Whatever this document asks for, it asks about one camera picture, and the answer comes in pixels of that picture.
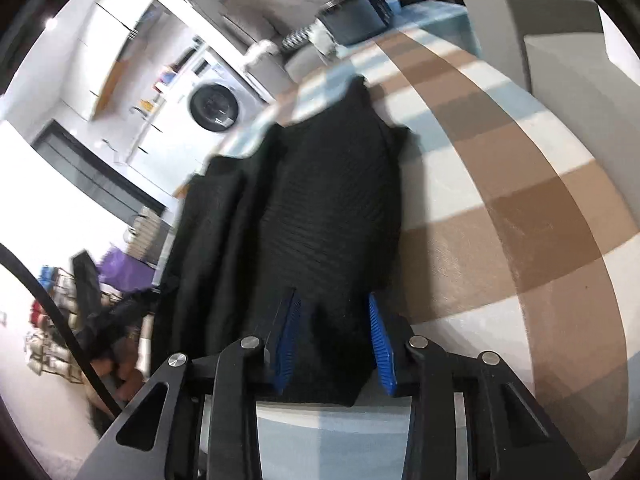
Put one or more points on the white cloth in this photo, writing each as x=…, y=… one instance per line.
x=260, y=52

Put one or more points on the white washing machine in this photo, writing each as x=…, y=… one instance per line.
x=220, y=102

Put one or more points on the black glass door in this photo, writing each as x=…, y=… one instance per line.
x=90, y=170

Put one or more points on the houndstooth cushion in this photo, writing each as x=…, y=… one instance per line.
x=297, y=37

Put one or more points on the grey cube stool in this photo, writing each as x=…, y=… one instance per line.
x=500, y=25
x=585, y=110

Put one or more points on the wooden shoe rack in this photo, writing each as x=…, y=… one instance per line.
x=55, y=320

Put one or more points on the white kitchen base cabinets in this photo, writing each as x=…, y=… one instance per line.
x=160, y=120

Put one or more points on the light blue checked tablecloth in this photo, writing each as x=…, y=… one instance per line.
x=435, y=25

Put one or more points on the black electric cooker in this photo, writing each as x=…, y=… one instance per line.
x=355, y=17

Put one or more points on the purple bag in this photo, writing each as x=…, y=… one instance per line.
x=125, y=270

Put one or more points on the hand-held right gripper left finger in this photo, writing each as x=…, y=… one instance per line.
x=287, y=340

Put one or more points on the white wall cabinets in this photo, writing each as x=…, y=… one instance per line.
x=115, y=50

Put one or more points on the grey sofa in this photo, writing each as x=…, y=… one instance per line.
x=280, y=5

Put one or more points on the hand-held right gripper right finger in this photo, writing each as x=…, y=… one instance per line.
x=380, y=345

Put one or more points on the person's left hand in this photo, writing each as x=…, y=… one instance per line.
x=125, y=370

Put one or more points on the woven laundry basket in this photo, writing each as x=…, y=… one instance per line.
x=147, y=237

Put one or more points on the black knit shirt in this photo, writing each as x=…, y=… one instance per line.
x=325, y=200

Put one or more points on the brown blue checked tablecloth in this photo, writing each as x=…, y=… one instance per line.
x=500, y=185

